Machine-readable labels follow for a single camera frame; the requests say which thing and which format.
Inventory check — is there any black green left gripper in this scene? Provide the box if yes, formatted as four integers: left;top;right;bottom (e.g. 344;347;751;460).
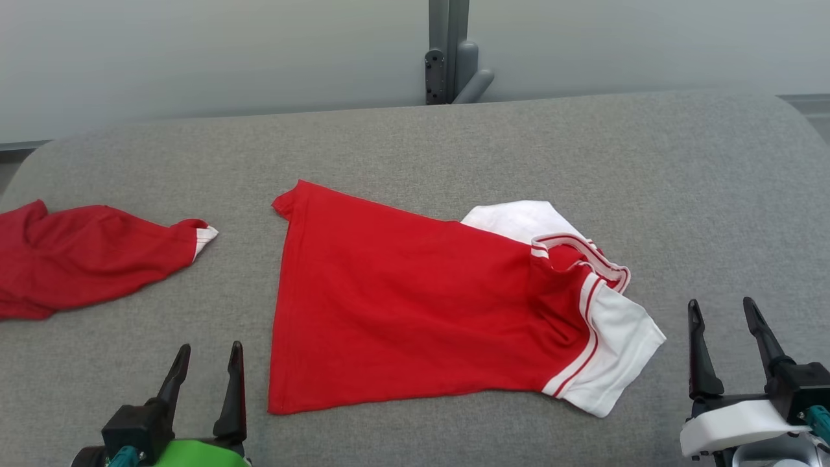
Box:
71;341;252;467

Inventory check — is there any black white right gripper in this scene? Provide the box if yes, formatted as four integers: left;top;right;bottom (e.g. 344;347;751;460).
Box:
680;297;830;467

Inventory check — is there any red garment with white cuff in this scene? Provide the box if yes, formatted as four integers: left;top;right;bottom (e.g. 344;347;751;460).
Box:
0;199;219;322

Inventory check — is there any red white Bulls jersey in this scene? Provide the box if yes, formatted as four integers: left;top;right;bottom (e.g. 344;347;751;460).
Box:
267;180;667;418

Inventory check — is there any grey fabric sofa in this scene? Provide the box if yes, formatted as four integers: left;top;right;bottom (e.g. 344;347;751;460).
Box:
0;90;830;467

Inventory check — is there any grey metal post with bracket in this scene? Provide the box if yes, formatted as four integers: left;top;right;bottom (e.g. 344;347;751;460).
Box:
425;0;495;106

